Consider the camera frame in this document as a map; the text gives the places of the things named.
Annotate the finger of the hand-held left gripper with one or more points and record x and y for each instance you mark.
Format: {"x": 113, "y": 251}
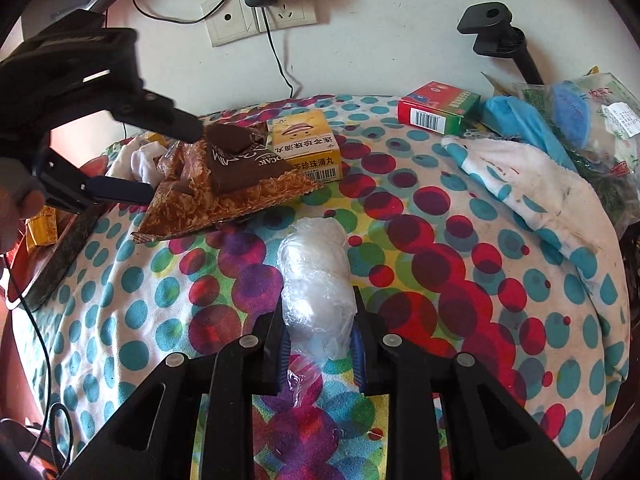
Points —
{"x": 120, "y": 192}
{"x": 170, "y": 120}

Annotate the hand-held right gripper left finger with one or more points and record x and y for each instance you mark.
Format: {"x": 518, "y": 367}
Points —
{"x": 284, "y": 355}

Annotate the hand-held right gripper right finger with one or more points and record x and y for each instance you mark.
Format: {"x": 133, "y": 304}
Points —
{"x": 357, "y": 355}

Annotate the red round tray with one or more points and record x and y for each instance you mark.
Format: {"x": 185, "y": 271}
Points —
{"x": 65, "y": 255}

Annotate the white plastic-wrapped bundle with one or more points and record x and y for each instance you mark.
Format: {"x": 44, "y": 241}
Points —
{"x": 312, "y": 270}

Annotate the brown gold snack packet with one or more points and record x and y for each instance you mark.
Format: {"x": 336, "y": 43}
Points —
{"x": 235, "y": 200}

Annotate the person's left hand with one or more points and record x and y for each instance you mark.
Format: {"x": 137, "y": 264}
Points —
{"x": 17, "y": 215}

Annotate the white sock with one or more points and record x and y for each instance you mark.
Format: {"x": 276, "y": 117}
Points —
{"x": 145, "y": 162}

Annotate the golden patterned packet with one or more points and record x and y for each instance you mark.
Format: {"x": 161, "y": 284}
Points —
{"x": 40, "y": 225}

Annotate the polka dot blanket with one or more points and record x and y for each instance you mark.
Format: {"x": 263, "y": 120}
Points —
{"x": 450, "y": 260}

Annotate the yellow cardboard box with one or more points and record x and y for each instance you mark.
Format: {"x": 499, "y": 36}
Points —
{"x": 320, "y": 152}

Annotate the white blue-dotted towel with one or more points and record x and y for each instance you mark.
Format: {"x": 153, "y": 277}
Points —
{"x": 540, "y": 195}

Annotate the red green cardboard box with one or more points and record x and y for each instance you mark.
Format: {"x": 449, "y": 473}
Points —
{"x": 430, "y": 105}

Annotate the blue cloth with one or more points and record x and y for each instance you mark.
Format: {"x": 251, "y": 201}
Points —
{"x": 515, "y": 120}

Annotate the clear bag with green contents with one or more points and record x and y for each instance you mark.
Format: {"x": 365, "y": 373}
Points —
{"x": 605, "y": 170}

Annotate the blue round sponge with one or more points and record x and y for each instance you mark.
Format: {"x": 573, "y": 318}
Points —
{"x": 570, "y": 112}

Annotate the black clamp stand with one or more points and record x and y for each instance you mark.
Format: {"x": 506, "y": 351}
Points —
{"x": 487, "y": 17}

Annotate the white wall socket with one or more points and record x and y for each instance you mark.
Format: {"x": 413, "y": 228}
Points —
{"x": 227, "y": 22}
{"x": 295, "y": 12}

